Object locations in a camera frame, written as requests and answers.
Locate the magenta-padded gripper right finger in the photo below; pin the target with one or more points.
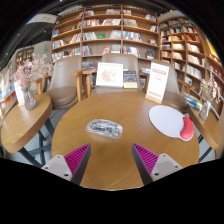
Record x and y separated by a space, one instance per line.
148 160

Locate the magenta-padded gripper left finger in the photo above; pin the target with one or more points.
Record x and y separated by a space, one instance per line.
75 160

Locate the transparent computer mouse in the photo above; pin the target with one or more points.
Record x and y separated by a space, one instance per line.
104 128

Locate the white mouse pad red rest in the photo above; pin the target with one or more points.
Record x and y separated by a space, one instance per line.
165 120

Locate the round wooden side table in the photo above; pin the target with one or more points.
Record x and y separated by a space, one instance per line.
208 128
23 123

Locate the beige chair with wooden arms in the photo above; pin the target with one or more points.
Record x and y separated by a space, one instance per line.
174 96
61 83
116 58

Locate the blue and yellow book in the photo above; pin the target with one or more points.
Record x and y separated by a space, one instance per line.
192 101

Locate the glass vase with pink flowers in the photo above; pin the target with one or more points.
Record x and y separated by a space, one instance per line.
29 99

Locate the white sign on wooden stand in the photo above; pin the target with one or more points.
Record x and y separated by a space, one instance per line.
156 81

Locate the dark book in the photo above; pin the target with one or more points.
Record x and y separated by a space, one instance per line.
130 79

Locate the small white card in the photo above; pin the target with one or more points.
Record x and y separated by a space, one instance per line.
19 98

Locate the stack of pale books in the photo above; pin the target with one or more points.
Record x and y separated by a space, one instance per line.
145 70

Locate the white framed red print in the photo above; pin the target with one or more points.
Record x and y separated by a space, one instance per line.
109 75

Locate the colourful display shelf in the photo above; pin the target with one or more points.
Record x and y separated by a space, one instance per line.
6 86

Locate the distant wooden bookshelf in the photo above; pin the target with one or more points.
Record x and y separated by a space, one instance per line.
25 55

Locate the curved wooden bookshelf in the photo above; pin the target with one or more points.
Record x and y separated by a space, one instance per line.
186 50

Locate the wide wooden bookshelf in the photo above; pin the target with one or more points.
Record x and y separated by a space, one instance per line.
105 35

